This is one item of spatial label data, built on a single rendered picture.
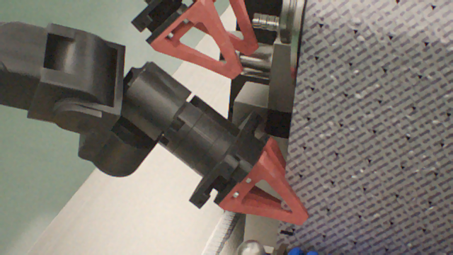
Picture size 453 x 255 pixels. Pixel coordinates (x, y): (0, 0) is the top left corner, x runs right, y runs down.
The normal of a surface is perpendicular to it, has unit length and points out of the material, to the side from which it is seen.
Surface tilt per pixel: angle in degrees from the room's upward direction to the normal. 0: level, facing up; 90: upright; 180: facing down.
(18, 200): 0
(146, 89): 55
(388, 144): 90
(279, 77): 90
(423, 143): 90
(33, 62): 31
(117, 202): 0
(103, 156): 100
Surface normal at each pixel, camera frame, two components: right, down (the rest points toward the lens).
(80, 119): 0.00, 0.82
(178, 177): 0.07, -0.88
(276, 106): -0.27, 0.44
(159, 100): 0.17, -0.12
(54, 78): 0.37, -0.53
